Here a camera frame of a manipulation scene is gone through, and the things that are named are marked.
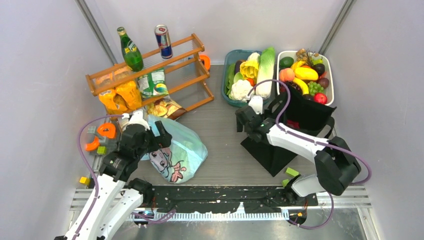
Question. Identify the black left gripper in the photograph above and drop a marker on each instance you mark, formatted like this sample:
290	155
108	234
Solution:
162	141

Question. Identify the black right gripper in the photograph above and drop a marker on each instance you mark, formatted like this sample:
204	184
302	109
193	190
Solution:
240	126

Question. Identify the light blue plastic bag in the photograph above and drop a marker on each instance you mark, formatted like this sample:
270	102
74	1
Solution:
179	162

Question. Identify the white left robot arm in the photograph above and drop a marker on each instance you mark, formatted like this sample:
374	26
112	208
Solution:
115	197

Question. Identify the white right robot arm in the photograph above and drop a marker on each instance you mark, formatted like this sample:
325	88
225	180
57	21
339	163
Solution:
335	167

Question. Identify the barbecue chips bag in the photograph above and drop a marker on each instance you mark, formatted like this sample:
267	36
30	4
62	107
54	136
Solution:
165	107

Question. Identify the napa cabbage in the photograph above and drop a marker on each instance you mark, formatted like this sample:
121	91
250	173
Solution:
265	72

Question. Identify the white cauliflower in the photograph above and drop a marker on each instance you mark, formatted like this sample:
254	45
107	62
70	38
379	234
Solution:
240	90

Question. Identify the orange toy arch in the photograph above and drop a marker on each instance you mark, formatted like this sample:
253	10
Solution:
107	130

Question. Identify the orange snack bag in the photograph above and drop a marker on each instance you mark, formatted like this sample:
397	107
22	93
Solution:
124	98

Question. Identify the green white snack bag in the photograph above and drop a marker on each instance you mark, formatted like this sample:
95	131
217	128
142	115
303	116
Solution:
153	84

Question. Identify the green toy block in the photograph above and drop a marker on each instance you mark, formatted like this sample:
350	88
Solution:
291	172

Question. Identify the yellow lettuce head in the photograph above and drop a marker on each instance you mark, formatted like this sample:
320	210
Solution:
250	67

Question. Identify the peach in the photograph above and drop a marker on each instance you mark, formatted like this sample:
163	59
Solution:
286	75

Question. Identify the yellow banana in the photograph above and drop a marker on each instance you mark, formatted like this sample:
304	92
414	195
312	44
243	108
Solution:
303	86

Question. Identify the wooden shelf rack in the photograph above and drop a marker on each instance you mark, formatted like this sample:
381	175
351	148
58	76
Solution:
185	75

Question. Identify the green grapes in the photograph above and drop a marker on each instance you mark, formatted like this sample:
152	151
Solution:
314	88

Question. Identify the green avocado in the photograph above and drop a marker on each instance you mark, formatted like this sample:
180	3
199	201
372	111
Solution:
286	62

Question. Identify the red apple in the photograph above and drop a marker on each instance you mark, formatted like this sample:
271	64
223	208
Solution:
320	98

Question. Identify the yellow mango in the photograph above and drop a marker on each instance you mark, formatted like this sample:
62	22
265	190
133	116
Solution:
304	73

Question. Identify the teal vegetable basket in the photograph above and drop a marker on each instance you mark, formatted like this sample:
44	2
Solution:
232	74

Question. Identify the white fruit basket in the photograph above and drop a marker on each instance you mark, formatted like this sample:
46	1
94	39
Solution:
315	61

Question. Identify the green glass bottle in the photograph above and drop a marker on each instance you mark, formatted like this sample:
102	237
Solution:
130	52

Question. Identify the yellow toy block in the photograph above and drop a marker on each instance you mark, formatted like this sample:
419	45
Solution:
84	180

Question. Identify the blue red drink can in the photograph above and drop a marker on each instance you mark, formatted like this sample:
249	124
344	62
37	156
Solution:
163	40

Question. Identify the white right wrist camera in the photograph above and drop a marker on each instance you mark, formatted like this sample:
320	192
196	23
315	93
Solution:
256	102

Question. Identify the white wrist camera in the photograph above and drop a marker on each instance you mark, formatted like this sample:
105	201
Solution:
256	102
139	117

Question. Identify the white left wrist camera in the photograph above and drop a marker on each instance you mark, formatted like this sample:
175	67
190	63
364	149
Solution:
139	117

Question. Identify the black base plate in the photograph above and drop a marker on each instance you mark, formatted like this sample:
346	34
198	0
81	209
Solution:
224	199

